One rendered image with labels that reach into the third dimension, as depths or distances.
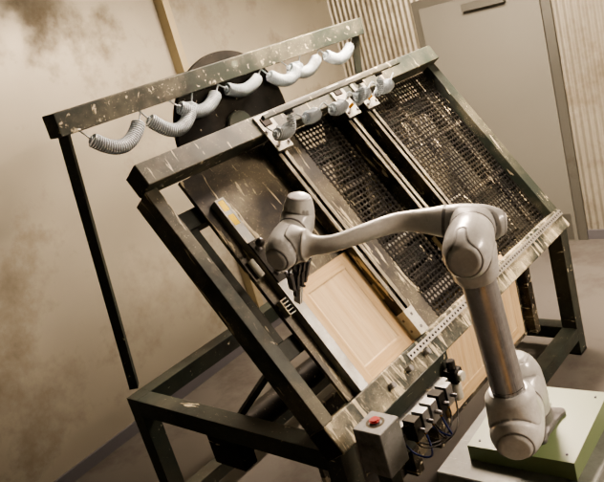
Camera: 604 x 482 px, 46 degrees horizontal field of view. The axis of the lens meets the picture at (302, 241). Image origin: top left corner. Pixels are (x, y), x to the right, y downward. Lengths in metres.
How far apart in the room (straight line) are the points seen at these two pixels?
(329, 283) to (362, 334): 0.25
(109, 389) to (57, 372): 0.40
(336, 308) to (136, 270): 2.30
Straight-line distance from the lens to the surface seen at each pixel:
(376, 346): 2.96
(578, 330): 4.52
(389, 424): 2.52
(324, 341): 2.79
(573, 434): 2.52
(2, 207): 4.48
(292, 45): 4.06
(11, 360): 4.54
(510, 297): 4.20
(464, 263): 1.94
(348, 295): 2.99
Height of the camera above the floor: 2.29
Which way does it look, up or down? 17 degrees down
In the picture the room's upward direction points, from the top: 16 degrees counter-clockwise
